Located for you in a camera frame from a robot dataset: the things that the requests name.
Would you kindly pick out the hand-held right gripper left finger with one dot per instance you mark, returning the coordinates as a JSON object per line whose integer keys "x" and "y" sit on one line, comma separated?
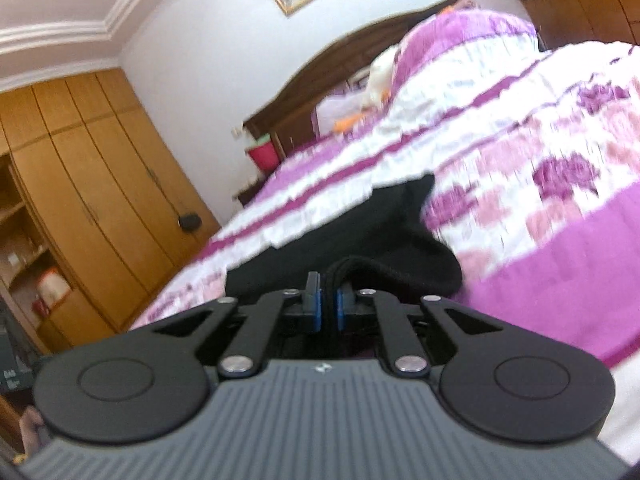
{"x": 316, "y": 305}

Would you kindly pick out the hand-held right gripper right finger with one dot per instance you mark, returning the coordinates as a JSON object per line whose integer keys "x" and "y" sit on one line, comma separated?
{"x": 343, "y": 310}

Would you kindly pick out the black knit sweater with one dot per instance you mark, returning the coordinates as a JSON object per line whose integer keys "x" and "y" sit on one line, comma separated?
{"x": 390, "y": 240}

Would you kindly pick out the dark wooden nightstand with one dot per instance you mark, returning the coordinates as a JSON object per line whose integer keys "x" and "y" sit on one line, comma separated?
{"x": 247, "y": 192}

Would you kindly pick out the small black hanging bag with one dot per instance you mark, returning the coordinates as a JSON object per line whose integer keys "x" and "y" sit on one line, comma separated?
{"x": 190, "y": 223}

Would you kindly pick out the orange plush piece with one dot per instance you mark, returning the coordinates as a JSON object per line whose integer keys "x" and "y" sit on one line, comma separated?
{"x": 347, "y": 122}

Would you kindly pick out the small lavender pillow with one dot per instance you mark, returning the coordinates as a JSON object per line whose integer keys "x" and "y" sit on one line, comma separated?
{"x": 335, "y": 107}

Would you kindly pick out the purple floral quilt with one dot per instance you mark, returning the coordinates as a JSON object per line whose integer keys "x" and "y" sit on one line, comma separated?
{"x": 550, "y": 260}

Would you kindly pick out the dark wooden headboard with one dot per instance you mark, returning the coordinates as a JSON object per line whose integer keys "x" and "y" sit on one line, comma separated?
{"x": 300, "y": 90}

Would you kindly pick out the white plush toy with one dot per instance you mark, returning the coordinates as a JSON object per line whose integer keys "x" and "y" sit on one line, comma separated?
{"x": 380, "y": 75}

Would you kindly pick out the light wooden wardrobe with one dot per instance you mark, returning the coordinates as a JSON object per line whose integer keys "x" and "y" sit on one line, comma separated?
{"x": 100, "y": 185}

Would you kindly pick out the white orange container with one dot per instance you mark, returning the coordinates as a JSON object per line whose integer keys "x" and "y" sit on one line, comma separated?
{"x": 54, "y": 287}

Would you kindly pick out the large purple white pillow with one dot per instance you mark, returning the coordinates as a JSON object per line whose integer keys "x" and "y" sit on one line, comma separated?
{"x": 460, "y": 40}

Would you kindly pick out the dark box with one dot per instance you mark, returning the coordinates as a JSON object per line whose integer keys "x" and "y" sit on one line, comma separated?
{"x": 15, "y": 355}

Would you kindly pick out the wooden dresser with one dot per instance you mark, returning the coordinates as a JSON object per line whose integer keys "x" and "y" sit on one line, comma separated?
{"x": 590, "y": 5}

